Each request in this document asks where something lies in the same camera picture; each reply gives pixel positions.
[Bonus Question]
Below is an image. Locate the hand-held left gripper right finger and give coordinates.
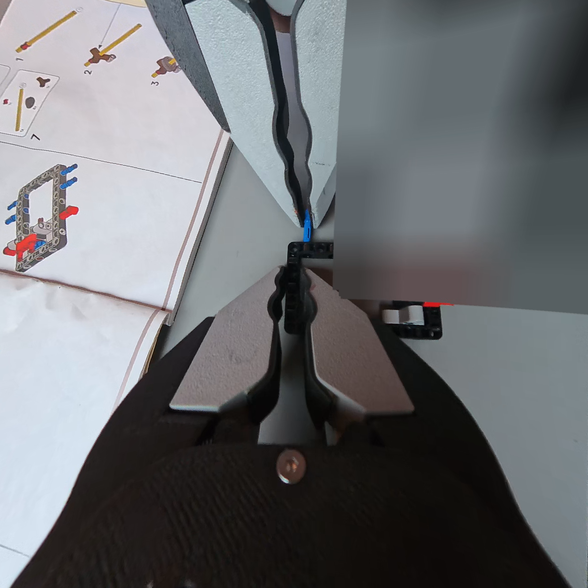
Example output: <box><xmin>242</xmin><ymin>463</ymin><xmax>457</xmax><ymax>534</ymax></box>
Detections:
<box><xmin>302</xmin><ymin>268</ymin><xmax>415</xmax><ymax>432</ymax></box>

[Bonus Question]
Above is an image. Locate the lego instruction booklet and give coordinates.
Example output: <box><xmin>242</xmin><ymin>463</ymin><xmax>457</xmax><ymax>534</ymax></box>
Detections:
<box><xmin>0</xmin><ymin>0</ymin><xmax>234</xmax><ymax>559</ymax></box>

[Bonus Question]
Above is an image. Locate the black lego frame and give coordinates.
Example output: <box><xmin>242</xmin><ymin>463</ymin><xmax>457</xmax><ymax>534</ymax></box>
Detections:
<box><xmin>284</xmin><ymin>240</ymin><xmax>445</xmax><ymax>341</ymax></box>

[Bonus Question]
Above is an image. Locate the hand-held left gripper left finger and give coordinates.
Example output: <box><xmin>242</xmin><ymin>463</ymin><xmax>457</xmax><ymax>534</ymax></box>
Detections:
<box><xmin>169</xmin><ymin>266</ymin><xmax>283</xmax><ymax>425</ymax></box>

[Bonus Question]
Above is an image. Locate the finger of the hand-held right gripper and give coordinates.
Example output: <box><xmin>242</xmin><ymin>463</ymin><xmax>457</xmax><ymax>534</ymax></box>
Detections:
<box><xmin>184</xmin><ymin>0</ymin><xmax>307</xmax><ymax>228</ymax></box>
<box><xmin>287</xmin><ymin>0</ymin><xmax>346</xmax><ymax>228</ymax></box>

